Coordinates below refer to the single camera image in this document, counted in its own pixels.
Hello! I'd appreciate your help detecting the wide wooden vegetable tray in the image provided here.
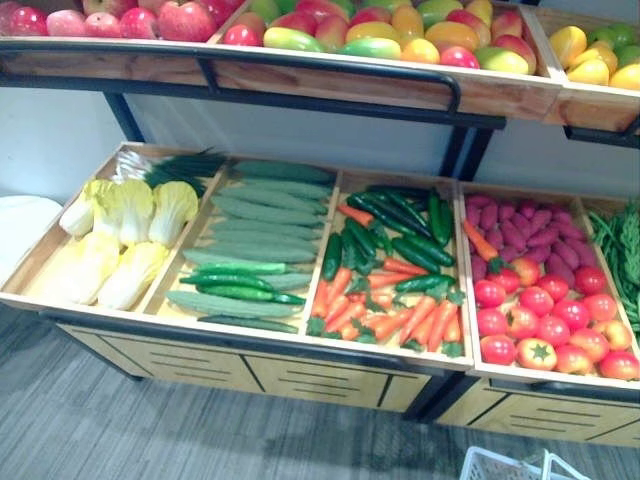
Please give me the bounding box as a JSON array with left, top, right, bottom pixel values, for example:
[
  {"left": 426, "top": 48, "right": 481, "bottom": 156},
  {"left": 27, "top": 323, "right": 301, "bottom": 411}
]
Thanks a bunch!
[{"left": 0, "top": 141, "right": 476, "bottom": 373}]

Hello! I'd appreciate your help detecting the white plastic basket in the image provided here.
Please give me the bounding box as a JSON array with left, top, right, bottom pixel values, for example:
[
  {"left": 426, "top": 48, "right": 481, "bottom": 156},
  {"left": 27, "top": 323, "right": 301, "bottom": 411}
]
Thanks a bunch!
[{"left": 457, "top": 443, "right": 595, "bottom": 480}]

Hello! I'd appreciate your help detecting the light green bumpy gourd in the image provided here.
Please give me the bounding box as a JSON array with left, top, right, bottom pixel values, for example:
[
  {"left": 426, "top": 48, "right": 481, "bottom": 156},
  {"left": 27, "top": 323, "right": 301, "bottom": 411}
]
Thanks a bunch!
[
  {"left": 230, "top": 159, "right": 336, "bottom": 186},
  {"left": 209, "top": 195, "right": 327, "bottom": 228},
  {"left": 211, "top": 191, "right": 329, "bottom": 217},
  {"left": 259, "top": 271, "right": 314, "bottom": 293},
  {"left": 204, "top": 230, "right": 322, "bottom": 252},
  {"left": 164, "top": 290, "right": 304, "bottom": 320},
  {"left": 219, "top": 179, "right": 334, "bottom": 202},
  {"left": 181, "top": 241, "right": 319, "bottom": 266},
  {"left": 206, "top": 219, "right": 324, "bottom": 242}
]

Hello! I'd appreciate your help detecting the bright green long pepper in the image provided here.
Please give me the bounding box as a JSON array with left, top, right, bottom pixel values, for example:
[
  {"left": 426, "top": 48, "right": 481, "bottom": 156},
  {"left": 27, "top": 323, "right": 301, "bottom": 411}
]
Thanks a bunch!
[
  {"left": 196, "top": 284, "right": 308, "bottom": 307},
  {"left": 178, "top": 273, "right": 277, "bottom": 294},
  {"left": 191, "top": 260, "right": 297, "bottom": 277}
]

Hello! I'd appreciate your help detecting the yellow wooden stand base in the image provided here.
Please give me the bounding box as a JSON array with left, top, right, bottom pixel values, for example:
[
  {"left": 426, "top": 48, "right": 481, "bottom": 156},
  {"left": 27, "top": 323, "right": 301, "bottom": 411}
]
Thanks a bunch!
[
  {"left": 418, "top": 370, "right": 640, "bottom": 450},
  {"left": 40, "top": 308, "right": 452, "bottom": 417}
]

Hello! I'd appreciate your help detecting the yellow napa cabbage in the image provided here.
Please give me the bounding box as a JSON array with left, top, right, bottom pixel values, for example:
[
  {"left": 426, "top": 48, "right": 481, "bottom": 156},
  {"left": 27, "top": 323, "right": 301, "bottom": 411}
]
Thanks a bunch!
[
  {"left": 41, "top": 231, "right": 122, "bottom": 307},
  {"left": 96, "top": 240, "right": 171, "bottom": 312},
  {"left": 94, "top": 178, "right": 156, "bottom": 248},
  {"left": 147, "top": 180, "right": 201, "bottom": 249},
  {"left": 58, "top": 178, "right": 119, "bottom": 239}
]

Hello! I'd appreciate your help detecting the green onion bunch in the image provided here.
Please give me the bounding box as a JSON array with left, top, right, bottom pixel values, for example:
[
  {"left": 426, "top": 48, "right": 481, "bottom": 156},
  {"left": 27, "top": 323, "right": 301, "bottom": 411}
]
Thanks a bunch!
[{"left": 111, "top": 146, "right": 229, "bottom": 199}]

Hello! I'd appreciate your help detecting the wooden fruit crate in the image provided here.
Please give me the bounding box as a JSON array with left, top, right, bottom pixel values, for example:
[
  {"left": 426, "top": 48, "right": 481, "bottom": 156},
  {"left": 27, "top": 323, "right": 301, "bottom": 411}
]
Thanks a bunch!
[
  {"left": 0, "top": 0, "right": 251, "bottom": 90},
  {"left": 522, "top": 3, "right": 640, "bottom": 135},
  {"left": 212, "top": 0, "right": 565, "bottom": 125}
]

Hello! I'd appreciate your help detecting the yellow green mango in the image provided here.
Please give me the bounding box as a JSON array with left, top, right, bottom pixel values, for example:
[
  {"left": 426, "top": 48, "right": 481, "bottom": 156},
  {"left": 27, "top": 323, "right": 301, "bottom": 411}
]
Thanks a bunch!
[
  {"left": 249, "top": 0, "right": 282, "bottom": 24},
  {"left": 473, "top": 45, "right": 531, "bottom": 76},
  {"left": 415, "top": 0, "right": 464, "bottom": 29},
  {"left": 338, "top": 37, "right": 403, "bottom": 61},
  {"left": 262, "top": 25, "right": 326, "bottom": 53}
]

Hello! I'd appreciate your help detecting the orange red mango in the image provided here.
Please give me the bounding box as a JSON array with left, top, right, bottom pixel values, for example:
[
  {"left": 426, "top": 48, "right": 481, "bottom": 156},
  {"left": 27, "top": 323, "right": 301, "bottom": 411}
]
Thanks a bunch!
[
  {"left": 445, "top": 8, "right": 493, "bottom": 47},
  {"left": 269, "top": 10, "right": 322, "bottom": 36},
  {"left": 314, "top": 13, "right": 350, "bottom": 51},
  {"left": 490, "top": 10, "right": 524, "bottom": 42},
  {"left": 231, "top": 10, "right": 268, "bottom": 36},
  {"left": 294, "top": 0, "right": 349, "bottom": 24},
  {"left": 348, "top": 5, "right": 394, "bottom": 29},
  {"left": 492, "top": 33, "right": 538, "bottom": 76}
]

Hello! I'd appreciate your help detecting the green bean bunch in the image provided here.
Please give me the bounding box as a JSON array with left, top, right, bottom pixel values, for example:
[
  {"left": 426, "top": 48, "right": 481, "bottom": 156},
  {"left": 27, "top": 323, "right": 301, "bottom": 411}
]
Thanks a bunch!
[{"left": 586, "top": 199, "right": 640, "bottom": 347}]

